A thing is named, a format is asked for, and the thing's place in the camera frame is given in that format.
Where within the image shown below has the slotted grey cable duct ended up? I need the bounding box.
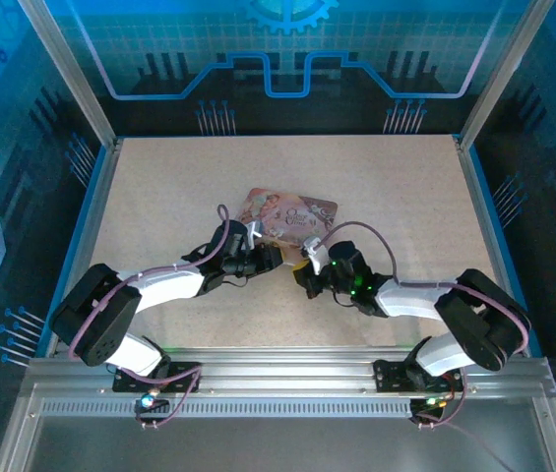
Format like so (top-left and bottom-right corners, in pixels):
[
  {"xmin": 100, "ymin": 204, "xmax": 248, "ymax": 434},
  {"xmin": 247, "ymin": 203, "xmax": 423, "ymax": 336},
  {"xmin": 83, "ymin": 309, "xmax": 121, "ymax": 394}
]
[{"xmin": 39, "ymin": 397, "xmax": 538, "ymax": 420}]

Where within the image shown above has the right aluminium frame post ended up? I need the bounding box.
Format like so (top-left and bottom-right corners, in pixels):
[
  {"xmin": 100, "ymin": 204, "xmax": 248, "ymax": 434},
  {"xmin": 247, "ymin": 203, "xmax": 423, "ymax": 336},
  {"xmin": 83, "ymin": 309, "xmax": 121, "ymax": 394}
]
[{"xmin": 458, "ymin": 0, "xmax": 556, "ymax": 148}]

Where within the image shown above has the right lit connector block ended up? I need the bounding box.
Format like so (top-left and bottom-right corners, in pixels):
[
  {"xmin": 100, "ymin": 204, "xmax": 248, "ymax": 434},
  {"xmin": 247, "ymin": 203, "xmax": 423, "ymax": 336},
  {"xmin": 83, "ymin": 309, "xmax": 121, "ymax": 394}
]
[{"xmin": 408, "ymin": 392, "xmax": 451, "ymax": 425}]

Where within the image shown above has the aluminium front rail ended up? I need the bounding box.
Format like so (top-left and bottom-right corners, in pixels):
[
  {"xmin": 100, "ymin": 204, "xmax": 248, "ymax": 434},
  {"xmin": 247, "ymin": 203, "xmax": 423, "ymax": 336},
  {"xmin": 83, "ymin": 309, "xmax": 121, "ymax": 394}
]
[{"xmin": 25, "ymin": 345, "xmax": 556, "ymax": 395}]

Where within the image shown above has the lit connector block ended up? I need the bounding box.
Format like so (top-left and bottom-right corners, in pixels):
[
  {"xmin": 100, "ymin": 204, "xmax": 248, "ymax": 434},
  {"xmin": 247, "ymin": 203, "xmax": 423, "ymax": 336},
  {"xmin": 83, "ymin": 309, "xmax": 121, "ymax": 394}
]
[
  {"xmin": 133, "ymin": 388, "xmax": 171, "ymax": 420},
  {"xmin": 408, "ymin": 392, "xmax": 451, "ymax": 425}
]

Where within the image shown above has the right aluminium side rail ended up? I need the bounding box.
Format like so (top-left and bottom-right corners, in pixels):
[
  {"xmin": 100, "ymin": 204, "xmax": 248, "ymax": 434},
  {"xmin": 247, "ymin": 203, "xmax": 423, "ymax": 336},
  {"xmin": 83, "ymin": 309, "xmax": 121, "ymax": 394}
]
[{"xmin": 453, "ymin": 133, "xmax": 542, "ymax": 358}]

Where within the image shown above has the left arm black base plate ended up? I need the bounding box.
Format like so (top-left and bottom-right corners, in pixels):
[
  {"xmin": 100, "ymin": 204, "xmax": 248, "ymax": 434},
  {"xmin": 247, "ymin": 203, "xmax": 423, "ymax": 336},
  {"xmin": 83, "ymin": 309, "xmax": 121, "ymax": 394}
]
[{"xmin": 111, "ymin": 360, "xmax": 204, "ymax": 394}]

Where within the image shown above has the left lit connector block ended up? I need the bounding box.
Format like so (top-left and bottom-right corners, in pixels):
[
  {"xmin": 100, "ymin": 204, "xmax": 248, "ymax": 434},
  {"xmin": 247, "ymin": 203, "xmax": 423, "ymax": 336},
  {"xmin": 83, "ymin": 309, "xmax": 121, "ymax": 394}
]
[{"xmin": 133, "ymin": 388, "xmax": 171, "ymax": 420}]

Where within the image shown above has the pink illustrated tin box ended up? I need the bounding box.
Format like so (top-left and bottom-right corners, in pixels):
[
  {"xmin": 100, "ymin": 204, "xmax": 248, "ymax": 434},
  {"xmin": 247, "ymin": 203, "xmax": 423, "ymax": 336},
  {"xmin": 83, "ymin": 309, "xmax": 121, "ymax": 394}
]
[{"xmin": 233, "ymin": 186, "xmax": 340, "ymax": 260}]

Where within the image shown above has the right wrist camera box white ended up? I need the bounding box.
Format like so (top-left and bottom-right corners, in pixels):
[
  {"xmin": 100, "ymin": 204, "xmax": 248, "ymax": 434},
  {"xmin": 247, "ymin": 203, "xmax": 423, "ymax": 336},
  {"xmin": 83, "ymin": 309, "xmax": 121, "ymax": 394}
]
[{"xmin": 300, "ymin": 234, "xmax": 329, "ymax": 277}]

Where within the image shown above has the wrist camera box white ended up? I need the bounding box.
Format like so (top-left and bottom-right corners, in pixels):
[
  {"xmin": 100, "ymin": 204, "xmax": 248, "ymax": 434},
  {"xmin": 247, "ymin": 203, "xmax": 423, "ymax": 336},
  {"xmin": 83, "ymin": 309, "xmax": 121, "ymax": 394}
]
[
  {"xmin": 241, "ymin": 219, "xmax": 265, "ymax": 248},
  {"xmin": 300, "ymin": 234, "xmax": 329, "ymax": 277}
]

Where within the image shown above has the aluminium frame post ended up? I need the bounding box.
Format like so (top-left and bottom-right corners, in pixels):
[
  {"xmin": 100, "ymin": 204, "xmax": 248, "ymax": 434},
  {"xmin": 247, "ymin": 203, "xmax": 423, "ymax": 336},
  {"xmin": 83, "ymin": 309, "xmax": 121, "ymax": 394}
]
[
  {"xmin": 17, "ymin": 0, "xmax": 122, "ymax": 149},
  {"xmin": 458, "ymin": 0, "xmax": 556, "ymax": 148}
]

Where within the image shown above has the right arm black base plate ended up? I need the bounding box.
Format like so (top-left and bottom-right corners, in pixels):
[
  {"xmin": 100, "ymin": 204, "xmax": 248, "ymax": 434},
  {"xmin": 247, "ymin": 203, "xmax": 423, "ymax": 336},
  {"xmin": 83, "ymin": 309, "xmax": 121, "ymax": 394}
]
[{"xmin": 372, "ymin": 357, "xmax": 465, "ymax": 394}]

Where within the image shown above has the aluminium side rail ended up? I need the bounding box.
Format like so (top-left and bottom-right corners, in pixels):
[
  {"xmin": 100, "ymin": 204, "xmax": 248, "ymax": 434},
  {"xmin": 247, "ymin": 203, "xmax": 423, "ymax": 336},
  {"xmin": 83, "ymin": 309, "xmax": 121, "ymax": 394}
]
[
  {"xmin": 453, "ymin": 133, "xmax": 542, "ymax": 358},
  {"xmin": 43, "ymin": 137, "xmax": 125, "ymax": 358}
]

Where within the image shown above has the left aluminium side rail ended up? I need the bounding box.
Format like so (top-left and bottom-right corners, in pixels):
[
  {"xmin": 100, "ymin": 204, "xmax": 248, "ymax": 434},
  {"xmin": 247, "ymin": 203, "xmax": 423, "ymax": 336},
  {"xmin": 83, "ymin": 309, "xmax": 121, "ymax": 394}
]
[{"xmin": 43, "ymin": 137, "xmax": 125, "ymax": 358}]

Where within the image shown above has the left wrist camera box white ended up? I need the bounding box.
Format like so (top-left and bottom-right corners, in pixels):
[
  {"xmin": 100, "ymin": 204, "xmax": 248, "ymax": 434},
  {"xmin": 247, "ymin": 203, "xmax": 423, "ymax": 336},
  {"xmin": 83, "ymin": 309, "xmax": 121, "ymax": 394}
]
[{"xmin": 241, "ymin": 219, "xmax": 265, "ymax": 248}]

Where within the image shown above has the left aluminium frame post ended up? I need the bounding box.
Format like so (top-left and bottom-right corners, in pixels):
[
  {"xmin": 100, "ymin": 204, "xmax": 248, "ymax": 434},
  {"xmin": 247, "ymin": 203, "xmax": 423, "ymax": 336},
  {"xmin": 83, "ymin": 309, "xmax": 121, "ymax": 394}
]
[{"xmin": 17, "ymin": 0, "xmax": 122, "ymax": 149}]

